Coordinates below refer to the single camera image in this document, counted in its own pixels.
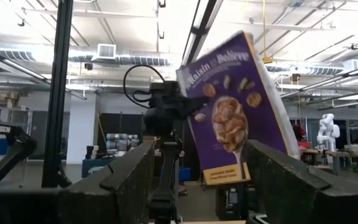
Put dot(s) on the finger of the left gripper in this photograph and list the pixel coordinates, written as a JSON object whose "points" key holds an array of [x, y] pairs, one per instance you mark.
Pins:
{"points": [[193, 105]]}

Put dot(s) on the white robot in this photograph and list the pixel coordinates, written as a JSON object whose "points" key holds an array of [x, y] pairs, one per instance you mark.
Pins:
{"points": [[328, 130]]}

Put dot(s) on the white building column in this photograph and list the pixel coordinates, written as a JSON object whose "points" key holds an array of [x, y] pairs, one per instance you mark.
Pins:
{"points": [[81, 130]]}

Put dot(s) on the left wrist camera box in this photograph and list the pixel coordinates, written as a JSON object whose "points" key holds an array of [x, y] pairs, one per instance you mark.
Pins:
{"points": [[165, 91]]}

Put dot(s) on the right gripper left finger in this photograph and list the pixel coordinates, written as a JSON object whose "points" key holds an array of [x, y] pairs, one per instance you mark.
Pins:
{"points": [[73, 205]]}

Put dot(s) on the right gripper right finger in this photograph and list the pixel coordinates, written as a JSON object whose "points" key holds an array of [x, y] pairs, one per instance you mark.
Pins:
{"points": [[291, 202]]}

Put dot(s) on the purple cereal box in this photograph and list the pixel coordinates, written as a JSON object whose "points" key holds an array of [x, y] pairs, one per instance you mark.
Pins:
{"points": [[259, 124]]}

